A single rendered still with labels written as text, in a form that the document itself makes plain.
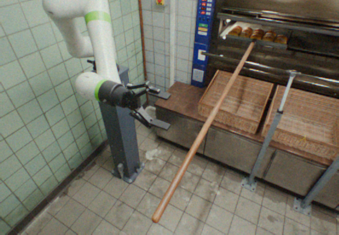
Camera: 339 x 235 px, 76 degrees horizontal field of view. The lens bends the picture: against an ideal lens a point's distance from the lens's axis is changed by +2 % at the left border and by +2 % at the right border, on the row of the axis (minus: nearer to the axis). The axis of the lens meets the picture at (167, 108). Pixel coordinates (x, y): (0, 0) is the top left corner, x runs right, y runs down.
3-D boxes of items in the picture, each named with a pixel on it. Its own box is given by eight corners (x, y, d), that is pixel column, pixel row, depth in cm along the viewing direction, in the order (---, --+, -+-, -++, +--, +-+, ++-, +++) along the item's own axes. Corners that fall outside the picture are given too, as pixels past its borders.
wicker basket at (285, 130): (268, 106, 220) (276, 83, 203) (333, 125, 200) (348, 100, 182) (260, 137, 187) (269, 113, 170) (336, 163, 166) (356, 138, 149)
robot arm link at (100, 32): (80, 26, 98) (100, 16, 94) (97, 35, 108) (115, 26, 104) (93, 103, 93) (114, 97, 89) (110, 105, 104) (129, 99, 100)
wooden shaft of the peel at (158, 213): (157, 226, 77) (157, 222, 75) (150, 221, 78) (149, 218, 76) (253, 45, 192) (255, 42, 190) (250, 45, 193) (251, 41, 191)
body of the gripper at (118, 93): (123, 81, 80) (144, 88, 77) (126, 99, 85) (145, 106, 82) (109, 91, 75) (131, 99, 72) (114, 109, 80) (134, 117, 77)
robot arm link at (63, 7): (68, 45, 145) (35, -16, 93) (93, 42, 148) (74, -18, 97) (71, 62, 142) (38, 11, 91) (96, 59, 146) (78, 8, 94)
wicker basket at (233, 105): (213, 90, 243) (217, 68, 226) (266, 105, 221) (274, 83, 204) (196, 114, 210) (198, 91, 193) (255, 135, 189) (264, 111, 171)
